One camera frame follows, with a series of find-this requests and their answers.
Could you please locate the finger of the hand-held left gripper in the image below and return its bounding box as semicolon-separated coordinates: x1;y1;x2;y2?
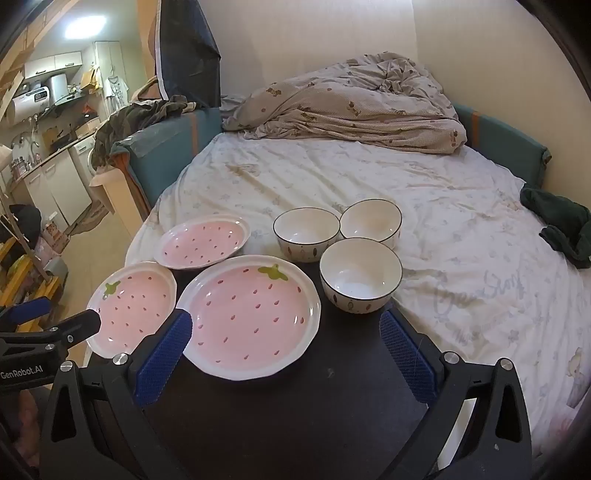
44;308;102;346
0;296;52;329

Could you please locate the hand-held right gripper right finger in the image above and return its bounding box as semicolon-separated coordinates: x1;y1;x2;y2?
379;307;534;480

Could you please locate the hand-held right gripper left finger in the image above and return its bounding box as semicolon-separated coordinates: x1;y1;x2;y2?
39;309;195;480

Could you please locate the pink strawberry plate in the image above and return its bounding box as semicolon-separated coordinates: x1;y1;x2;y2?
153;213;251;270
176;255;321;381
86;261;178;358

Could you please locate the white leaf-pattern bowl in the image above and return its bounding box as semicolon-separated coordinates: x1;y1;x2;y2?
272;208;342;264
320;237;403;315
339;198;403;252

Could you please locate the person's left forearm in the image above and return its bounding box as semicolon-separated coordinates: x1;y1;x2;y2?
9;392;47;457

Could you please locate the yellow wooden rack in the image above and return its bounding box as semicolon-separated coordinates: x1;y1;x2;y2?
0;235;63;308

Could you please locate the pink box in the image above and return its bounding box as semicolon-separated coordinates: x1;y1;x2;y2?
39;220;70;254

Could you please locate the black bag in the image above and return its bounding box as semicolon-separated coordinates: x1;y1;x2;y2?
8;204;43;241

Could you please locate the black board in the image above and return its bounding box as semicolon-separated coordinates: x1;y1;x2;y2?
85;240;467;480

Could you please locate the white kitchen cabinet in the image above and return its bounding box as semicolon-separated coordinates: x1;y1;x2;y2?
21;150;93;227

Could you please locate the beige nightstand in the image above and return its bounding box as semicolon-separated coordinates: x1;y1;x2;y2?
88;164;151;238

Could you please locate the white washing machine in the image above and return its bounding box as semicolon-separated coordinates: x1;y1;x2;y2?
69;137;99;195

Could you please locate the white floral bed sheet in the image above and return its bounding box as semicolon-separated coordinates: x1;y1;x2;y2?
124;131;591;435

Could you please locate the white water heater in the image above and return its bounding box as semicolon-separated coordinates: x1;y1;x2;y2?
10;83;52;126

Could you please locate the dark green cloth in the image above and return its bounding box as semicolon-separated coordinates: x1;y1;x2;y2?
519;183;591;269

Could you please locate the camouflage clothes pile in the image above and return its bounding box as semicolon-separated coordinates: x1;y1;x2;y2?
91;95;200;169

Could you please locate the silver range hood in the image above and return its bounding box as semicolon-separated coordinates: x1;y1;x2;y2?
48;74;70;104

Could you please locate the white hanging shirt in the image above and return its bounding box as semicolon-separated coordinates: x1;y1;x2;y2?
104;74;127;100

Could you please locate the beige printed quilt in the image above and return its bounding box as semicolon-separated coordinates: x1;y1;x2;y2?
221;52;468;155

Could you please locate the dark blue hanging cloth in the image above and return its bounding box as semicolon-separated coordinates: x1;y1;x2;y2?
154;0;222;109

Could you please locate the ceiling light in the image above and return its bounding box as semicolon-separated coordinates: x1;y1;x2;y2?
64;4;122;41

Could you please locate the teal padded bed frame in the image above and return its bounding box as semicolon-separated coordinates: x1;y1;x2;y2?
113;104;552;217

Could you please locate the white wall cabinet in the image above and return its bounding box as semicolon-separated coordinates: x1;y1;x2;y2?
24;50;85;80

